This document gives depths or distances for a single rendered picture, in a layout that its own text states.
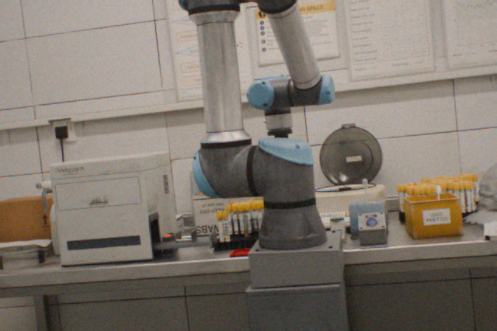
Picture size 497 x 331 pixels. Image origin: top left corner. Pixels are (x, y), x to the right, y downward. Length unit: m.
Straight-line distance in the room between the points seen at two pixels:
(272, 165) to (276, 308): 0.30
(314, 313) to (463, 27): 1.33
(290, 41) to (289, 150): 0.28
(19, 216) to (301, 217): 1.26
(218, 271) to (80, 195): 0.45
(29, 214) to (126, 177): 0.60
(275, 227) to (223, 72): 0.35
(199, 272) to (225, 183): 0.43
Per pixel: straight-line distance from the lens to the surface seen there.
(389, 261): 1.77
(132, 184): 1.89
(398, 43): 2.41
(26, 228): 2.43
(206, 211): 2.14
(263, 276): 1.42
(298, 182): 1.41
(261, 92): 1.72
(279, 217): 1.42
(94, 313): 2.72
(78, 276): 1.94
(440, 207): 1.84
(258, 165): 1.42
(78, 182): 1.95
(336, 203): 2.06
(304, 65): 1.62
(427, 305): 2.51
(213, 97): 1.46
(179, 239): 1.89
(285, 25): 1.52
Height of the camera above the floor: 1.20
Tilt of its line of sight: 3 degrees down
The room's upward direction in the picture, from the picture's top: 6 degrees counter-clockwise
